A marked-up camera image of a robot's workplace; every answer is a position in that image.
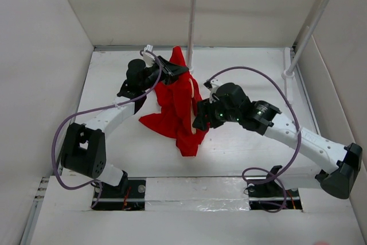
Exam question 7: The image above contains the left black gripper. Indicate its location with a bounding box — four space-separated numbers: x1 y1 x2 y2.
140 56 189 91

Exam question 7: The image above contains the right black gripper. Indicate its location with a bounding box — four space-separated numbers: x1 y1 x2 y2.
192 95 240 131

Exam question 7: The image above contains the beige plastic clothes hanger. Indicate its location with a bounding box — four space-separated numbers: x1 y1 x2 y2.
189 79 196 135

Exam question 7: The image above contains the red t shirt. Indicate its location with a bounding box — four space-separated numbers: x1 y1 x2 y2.
138 45 211 158

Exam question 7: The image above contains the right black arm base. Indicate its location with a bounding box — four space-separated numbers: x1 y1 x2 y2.
244 180 302 212

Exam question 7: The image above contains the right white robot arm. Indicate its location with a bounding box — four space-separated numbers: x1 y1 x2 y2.
193 79 362 199

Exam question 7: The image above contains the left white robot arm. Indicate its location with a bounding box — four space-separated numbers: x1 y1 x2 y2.
61 56 189 197

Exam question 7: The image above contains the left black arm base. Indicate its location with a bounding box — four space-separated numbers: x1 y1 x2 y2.
92 178 146 211

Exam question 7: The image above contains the white and silver clothes rack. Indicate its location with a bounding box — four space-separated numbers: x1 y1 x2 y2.
185 0 342 105

